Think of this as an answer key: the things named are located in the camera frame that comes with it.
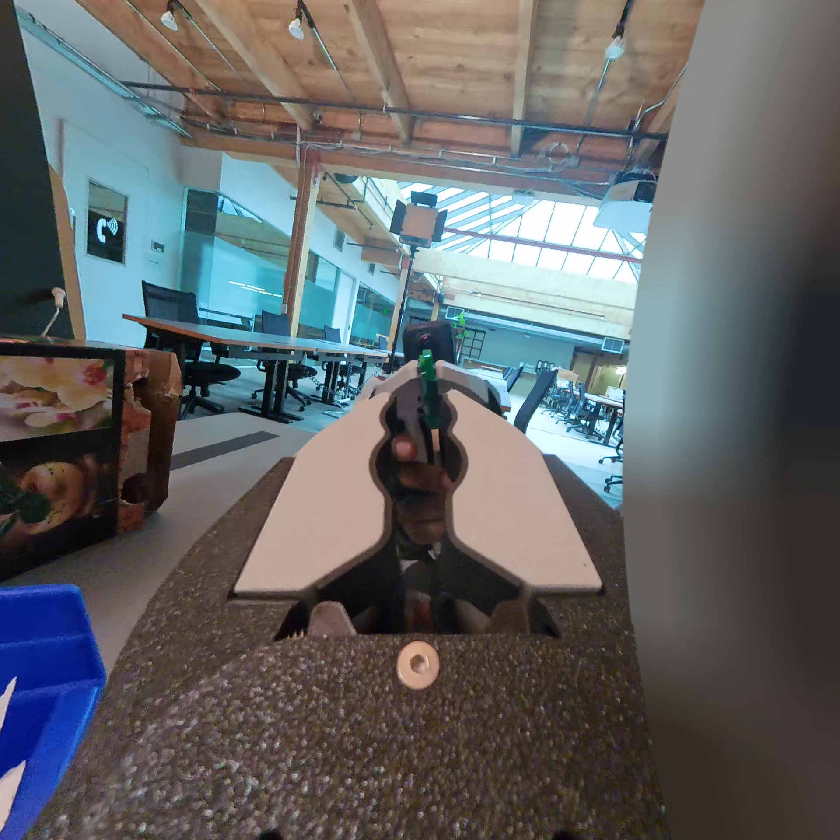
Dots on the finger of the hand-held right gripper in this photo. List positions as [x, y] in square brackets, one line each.
[394, 384]
[479, 390]

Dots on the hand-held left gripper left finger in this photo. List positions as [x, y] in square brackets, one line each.
[321, 512]

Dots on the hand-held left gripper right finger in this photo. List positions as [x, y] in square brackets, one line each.
[518, 512]

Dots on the green lego stem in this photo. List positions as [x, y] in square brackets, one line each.
[428, 387]

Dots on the blue plastic bin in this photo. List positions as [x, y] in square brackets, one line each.
[46, 630]

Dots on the orchid lego set box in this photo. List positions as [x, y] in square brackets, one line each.
[65, 426]

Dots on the person's right hand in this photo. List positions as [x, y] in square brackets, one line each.
[423, 499]

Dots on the black light stand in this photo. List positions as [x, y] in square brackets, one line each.
[401, 308]

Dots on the green hanging plant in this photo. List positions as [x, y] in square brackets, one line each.
[462, 325]

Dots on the row of black office chairs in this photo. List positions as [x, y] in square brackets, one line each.
[577, 407]

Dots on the wooden edged office table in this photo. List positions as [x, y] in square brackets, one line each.
[229, 334]

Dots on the white hanging box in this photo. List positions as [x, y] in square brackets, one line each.
[623, 207]

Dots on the black phone sign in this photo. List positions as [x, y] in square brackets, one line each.
[107, 223]

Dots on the white ceiling spotlight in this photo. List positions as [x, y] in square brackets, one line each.
[613, 46]
[170, 16]
[297, 25]

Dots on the black partition panel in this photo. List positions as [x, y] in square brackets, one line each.
[26, 164]

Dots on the wooden post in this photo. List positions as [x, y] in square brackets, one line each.
[302, 249]

